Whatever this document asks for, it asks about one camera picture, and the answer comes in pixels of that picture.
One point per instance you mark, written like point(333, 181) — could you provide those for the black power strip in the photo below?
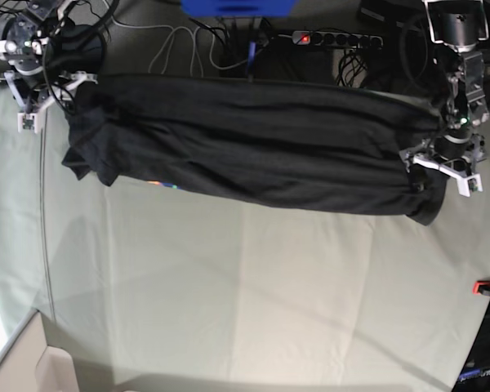
point(336, 39)

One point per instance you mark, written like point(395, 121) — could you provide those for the blue plastic bin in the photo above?
point(241, 8)

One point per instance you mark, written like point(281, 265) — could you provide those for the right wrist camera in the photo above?
point(28, 122)

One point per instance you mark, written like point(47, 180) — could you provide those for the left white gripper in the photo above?
point(462, 168)

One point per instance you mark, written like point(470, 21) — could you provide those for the beige cardboard box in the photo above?
point(28, 363)

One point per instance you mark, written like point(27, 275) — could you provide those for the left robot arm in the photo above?
point(456, 28)

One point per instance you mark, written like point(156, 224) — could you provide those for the light green tablecloth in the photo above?
point(151, 288)

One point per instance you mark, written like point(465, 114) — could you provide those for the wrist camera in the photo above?
point(28, 122)
point(467, 185)

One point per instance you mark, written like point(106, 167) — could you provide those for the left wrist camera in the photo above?
point(467, 185)

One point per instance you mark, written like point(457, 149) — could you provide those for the dark grey t-shirt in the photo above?
point(277, 144)

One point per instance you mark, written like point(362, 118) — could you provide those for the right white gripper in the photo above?
point(34, 95)

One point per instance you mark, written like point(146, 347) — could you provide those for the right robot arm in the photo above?
point(50, 56)

